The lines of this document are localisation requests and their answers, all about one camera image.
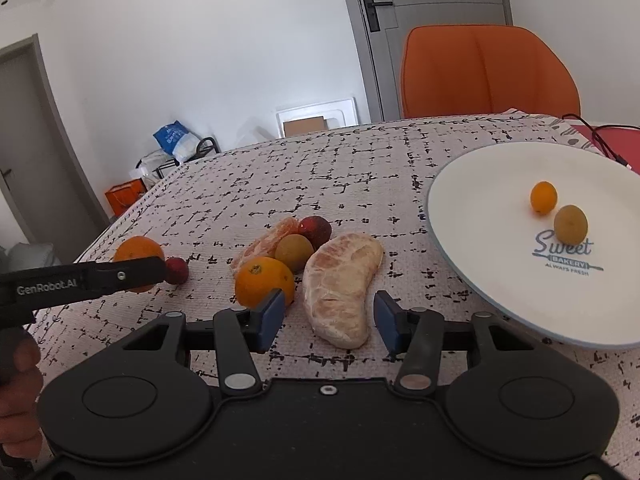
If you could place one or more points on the dark red plum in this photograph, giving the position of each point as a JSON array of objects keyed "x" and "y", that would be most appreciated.
[{"x": 317, "y": 230}]

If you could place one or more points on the yellow green round fruit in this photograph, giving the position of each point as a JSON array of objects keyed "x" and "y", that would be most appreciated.
[
  {"x": 294, "y": 254},
  {"x": 570, "y": 224}
]

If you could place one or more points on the blue and white bag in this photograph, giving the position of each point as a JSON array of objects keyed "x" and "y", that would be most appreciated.
[{"x": 175, "y": 140}]

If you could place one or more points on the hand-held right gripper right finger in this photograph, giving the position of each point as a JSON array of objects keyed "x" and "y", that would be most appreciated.
[{"x": 385, "y": 322}]

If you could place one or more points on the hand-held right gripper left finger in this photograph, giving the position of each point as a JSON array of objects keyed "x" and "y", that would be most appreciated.
[{"x": 272, "y": 317}]

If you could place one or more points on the brown cardboard piece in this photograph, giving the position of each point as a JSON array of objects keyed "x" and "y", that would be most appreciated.
[{"x": 304, "y": 126}]

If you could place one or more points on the peeled tangerine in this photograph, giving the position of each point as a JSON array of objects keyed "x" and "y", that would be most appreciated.
[{"x": 262, "y": 247}]

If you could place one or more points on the small orange kumquat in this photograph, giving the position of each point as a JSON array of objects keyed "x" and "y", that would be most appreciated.
[{"x": 543, "y": 197}]

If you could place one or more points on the black patterned beige tablecloth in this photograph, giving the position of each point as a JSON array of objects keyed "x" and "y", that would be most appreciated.
[{"x": 350, "y": 170}]

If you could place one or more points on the white plastic bag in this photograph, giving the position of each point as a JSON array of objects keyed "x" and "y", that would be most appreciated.
[{"x": 150, "y": 170}]

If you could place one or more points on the white foam packaging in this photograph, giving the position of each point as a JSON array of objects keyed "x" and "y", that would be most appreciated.
[{"x": 340, "y": 110}]

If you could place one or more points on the pale grey bag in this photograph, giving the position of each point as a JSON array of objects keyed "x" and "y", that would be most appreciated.
[{"x": 35, "y": 256}]

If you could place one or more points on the orange chair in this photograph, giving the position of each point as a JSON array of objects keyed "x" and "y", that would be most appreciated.
[{"x": 485, "y": 75}]

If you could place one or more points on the person's left hand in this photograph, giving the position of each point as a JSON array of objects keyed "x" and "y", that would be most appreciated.
[{"x": 20, "y": 400}]

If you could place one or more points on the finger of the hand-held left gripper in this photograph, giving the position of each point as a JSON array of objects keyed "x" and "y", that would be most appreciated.
[{"x": 130, "y": 276}]

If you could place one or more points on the large orange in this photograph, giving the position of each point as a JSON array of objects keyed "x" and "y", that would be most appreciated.
[
  {"x": 137, "y": 249},
  {"x": 260, "y": 282}
]

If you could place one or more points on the orange bag on floor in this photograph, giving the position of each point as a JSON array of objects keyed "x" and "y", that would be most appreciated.
[{"x": 124, "y": 199}]

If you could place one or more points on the small red fruit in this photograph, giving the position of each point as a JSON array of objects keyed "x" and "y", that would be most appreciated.
[{"x": 179, "y": 272}]

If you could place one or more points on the black metal rack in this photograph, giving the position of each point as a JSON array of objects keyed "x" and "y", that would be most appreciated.
[{"x": 206, "y": 146}]

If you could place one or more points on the red cloth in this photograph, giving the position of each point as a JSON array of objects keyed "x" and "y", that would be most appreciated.
[{"x": 620, "y": 142}]

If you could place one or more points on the white round plate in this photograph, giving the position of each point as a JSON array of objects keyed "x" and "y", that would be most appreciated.
[{"x": 480, "y": 220}]

